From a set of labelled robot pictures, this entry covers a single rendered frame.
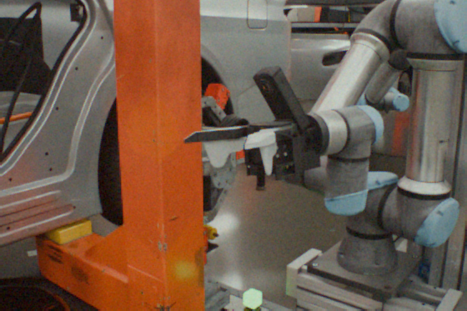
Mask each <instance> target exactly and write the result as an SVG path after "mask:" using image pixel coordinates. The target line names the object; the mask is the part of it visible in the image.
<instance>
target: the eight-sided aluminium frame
mask: <svg viewBox="0 0 467 311"><path fill-rule="evenodd" d="M216 102H217V101H216V100H214V98H213V97H211V96H204V95H201V107H202V110H203V111H204V112H205V113H206V115H207V116H208V118H209V119H210V120H211V121H212V123H214V124H215V126H216V127H217V128H218V125H219V123H220V122H221V121H222V119H223V118H224V117H225V116H226V114H225V113H224V112H223V110H222V109H221V107H220V106H219V105H218V104H217V103H216ZM228 158H229V159H230V160H231V162H232V163H233V176H232V178H231V180H230V181H229V183H228V184H227V186H225V187H224V188H221V189H219V188H212V190H211V209H212V210H213V214H212V215H209V216H203V224H207V223H211V222H212V221H214V219H215V217H216V216H217V215H218V211H219V210H220V206H221V204H222V202H223V200H224V198H225V197H226V196H227V194H228V191H229V190H230V188H231V186H232V184H233V183H234V180H235V179H236V173H237V171H236V152H233V153H230V154H229V155H228Z"/></svg>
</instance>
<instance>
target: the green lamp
mask: <svg viewBox="0 0 467 311"><path fill-rule="evenodd" d="M261 298H262V293H261V292H259V291H257V290H254V289H252V288H251V289H250V290H249V291H248V292H246V293H244V305H245V306H247V307H249V308H257V307H258V306H259V305H260V304H261Z"/></svg>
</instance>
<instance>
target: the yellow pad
mask: <svg viewBox="0 0 467 311"><path fill-rule="evenodd" d="M92 233H93V232H92V227H91V221H89V220H87V219H83V220H80V221H78V222H74V223H70V224H68V225H67V226H64V227H60V228H56V229H54V230H52V231H49V232H46V233H42V234H40V235H41V236H43V237H44V238H46V239H49V240H50V241H52V242H54V243H57V244H59V245H64V244H66V243H70V242H72V241H73V240H78V239H80V238H83V237H85V236H87V235H91V234H92Z"/></svg>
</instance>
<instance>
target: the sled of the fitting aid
mask: <svg viewBox="0 0 467 311"><path fill-rule="evenodd" d="M229 303H230V289H228V288H225V287H223V286H218V290H217V291H215V292H214V293H211V294H210V295H209V296H208V297H206V298H205V310H206V311H219V310H220V309H221V308H224V307H225V306H226V305H227V304H229Z"/></svg>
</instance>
